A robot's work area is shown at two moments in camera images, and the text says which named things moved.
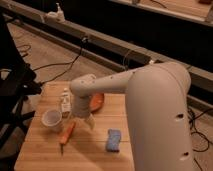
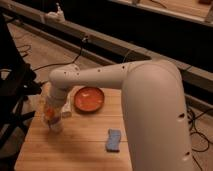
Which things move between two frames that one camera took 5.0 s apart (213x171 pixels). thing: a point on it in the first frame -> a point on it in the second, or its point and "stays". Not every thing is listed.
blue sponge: (113, 142) stays
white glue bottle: (66, 104) stays
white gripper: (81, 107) -> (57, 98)
